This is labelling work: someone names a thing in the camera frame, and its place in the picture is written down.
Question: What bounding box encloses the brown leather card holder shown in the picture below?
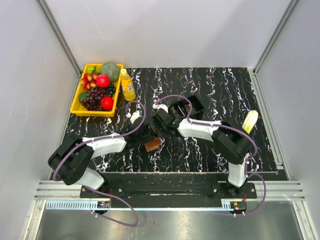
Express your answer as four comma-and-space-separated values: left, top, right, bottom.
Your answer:
144, 138, 162, 152

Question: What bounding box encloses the black plastic card box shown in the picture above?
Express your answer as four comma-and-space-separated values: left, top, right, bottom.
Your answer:
168, 95, 205, 120

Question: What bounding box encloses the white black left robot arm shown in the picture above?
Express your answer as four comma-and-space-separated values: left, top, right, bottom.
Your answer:
48, 110, 156, 198

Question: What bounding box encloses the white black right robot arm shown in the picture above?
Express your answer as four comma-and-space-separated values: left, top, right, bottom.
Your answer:
151, 106, 257, 198

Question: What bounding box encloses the yellow juice bottle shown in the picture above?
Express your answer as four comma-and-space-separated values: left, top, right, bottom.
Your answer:
120, 68, 136, 102

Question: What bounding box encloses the red pomegranate lower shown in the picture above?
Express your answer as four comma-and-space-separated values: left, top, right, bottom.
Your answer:
100, 96, 114, 111

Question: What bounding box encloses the red pomegranate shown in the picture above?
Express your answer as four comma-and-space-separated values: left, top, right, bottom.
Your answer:
96, 74, 110, 88
100, 96, 114, 111

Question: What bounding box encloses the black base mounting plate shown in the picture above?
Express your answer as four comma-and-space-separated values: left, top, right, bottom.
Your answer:
79, 171, 258, 210

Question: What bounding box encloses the black grape bunch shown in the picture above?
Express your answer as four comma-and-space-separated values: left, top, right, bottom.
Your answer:
106, 83, 117, 98

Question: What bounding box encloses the dark purple grape bunch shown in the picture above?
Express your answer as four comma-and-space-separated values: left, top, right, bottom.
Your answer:
80, 86, 109, 111

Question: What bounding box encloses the red pomegranate upper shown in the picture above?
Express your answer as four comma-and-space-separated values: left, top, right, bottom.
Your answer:
96, 74, 110, 88

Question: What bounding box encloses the green lime fruit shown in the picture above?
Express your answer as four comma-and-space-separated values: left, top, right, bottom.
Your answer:
77, 91, 89, 103

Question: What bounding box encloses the green melon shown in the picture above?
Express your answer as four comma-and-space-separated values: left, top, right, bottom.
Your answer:
100, 62, 121, 83

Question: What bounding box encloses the yellow plastic fruit tray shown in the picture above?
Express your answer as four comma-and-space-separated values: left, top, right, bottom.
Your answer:
70, 62, 124, 117

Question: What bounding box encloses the small red fruit cluster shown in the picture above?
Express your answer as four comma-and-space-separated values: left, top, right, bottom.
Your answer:
80, 73, 98, 92

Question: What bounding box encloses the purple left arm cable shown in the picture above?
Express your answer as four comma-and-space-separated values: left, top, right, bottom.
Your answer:
52, 99, 147, 227

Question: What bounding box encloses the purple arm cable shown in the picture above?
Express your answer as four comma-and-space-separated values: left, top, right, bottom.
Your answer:
152, 94, 267, 217
52, 99, 147, 227

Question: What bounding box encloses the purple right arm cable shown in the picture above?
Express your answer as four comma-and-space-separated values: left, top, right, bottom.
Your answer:
152, 94, 267, 217

